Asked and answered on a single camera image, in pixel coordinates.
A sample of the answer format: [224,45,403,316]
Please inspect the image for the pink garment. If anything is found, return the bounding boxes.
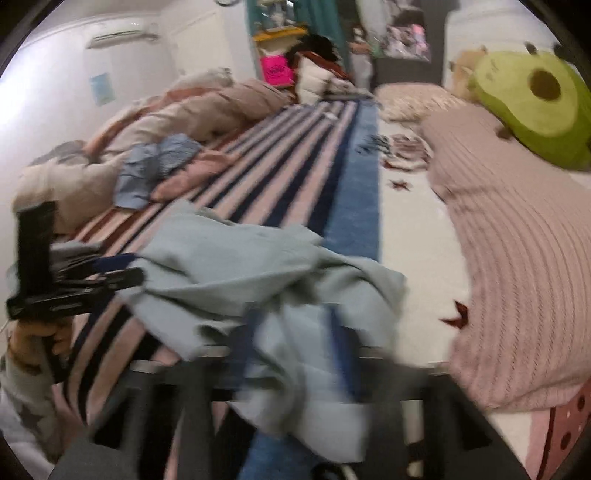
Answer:
[152,150,241,204]

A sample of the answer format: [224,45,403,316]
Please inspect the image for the teal curtain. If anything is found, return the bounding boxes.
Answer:
[247,0,347,47]

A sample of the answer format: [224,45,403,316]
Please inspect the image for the dark bookshelf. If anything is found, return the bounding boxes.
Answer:
[355,0,458,28]

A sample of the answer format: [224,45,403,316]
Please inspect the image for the blue denim garment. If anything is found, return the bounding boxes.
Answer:
[113,134,204,210]

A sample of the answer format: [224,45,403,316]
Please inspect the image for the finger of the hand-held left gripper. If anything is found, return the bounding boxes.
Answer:
[90,255,137,274]
[55,268,145,294]

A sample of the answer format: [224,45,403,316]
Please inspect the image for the white air conditioner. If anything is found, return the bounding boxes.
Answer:
[85,30,158,49]

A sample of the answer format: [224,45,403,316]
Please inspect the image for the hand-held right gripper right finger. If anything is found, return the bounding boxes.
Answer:
[323,305,527,480]

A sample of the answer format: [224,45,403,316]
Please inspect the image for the yellow shelf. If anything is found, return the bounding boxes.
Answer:
[253,27,308,86]

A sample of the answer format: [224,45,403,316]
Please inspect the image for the small blue wall poster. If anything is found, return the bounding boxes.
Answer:
[90,72,115,107]

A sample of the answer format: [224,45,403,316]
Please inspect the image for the white door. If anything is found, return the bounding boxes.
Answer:
[159,9,232,77]

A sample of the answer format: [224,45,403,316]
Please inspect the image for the glass fish tank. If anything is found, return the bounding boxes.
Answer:
[256,0,296,28]

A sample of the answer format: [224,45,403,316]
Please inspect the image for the tan plush toy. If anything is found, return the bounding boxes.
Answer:
[450,45,490,97]

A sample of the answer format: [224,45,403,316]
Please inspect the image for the dark desk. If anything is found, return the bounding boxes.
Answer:
[372,55,444,86]

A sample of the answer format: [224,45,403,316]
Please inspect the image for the green avocado plush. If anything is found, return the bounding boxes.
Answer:
[468,41,591,171]

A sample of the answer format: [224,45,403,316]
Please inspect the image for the floral pillow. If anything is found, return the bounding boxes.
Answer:
[376,83,462,123]

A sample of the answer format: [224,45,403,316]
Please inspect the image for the white headboard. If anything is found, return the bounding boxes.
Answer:
[443,0,591,70]

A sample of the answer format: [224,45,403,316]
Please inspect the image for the person's left hand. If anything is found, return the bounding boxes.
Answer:
[8,318,75,371]

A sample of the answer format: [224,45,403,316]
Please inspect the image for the pink bag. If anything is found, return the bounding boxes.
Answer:
[260,54,295,86]

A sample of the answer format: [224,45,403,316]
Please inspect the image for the clutter of desk items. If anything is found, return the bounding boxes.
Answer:
[383,23,428,61]

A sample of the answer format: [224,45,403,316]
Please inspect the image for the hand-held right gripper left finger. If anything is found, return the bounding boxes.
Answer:
[92,309,264,480]

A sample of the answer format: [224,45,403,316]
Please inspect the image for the light blue pants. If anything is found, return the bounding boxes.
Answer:
[117,200,409,450]

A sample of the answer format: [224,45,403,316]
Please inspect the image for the dark red garment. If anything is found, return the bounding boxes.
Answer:
[295,51,352,80]

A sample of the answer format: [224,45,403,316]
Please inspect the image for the polka dot pillow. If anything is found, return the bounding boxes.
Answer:
[526,388,591,480]

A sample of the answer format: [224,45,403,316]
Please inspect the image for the beige duvet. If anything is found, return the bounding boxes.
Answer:
[14,69,296,232]

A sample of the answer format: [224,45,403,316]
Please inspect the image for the beige knit pillow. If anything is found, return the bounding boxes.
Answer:
[422,108,591,411]

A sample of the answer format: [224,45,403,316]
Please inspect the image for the white padded jacket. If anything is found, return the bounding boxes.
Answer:
[295,60,333,104]

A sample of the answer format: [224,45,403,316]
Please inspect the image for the mannequin head on white stand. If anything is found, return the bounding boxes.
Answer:
[347,25,376,90]

